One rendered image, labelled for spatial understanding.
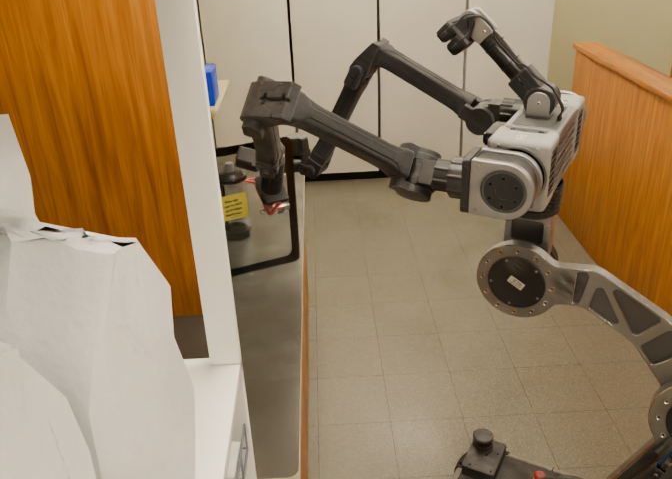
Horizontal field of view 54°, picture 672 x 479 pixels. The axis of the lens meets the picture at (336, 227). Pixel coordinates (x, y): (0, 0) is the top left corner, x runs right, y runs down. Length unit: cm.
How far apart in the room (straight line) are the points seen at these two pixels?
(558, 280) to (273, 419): 73
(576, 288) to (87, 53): 127
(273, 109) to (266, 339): 74
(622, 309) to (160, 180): 116
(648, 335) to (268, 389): 89
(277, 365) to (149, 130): 67
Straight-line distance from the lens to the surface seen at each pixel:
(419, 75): 192
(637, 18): 587
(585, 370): 333
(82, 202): 185
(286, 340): 180
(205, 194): 90
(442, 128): 513
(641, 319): 168
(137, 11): 166
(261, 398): 163
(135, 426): 66
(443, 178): 140
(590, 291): 165
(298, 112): 128
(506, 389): 314
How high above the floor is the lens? 199
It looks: 26 degrees down
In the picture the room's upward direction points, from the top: 3 degrees counter-clockwise
